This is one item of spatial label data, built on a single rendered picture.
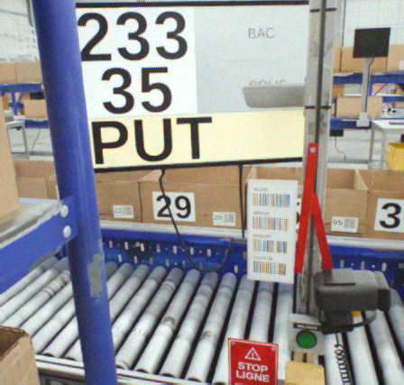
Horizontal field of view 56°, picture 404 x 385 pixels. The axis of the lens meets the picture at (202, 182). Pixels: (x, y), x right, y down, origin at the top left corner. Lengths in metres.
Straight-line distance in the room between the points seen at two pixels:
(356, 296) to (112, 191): 1.02
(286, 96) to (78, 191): 0.52
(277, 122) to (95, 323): 0.54
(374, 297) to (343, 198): 0.66
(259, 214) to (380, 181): 0.98
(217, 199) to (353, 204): 0.45
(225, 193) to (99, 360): 1.03
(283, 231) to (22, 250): 0.52
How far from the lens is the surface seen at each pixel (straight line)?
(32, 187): 1.66
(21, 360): 0.33
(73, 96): 0.28
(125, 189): 1.44
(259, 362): 0.84
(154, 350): 1.06
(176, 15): 0.73
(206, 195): 1.34
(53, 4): 0.28
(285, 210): 0.68
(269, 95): 0.74
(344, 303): 0.69
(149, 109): 0.72
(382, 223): 1.36
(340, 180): 1.59
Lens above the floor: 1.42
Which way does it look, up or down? 16 degrees down
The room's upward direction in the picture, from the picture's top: 2 degrees counter-clockwise
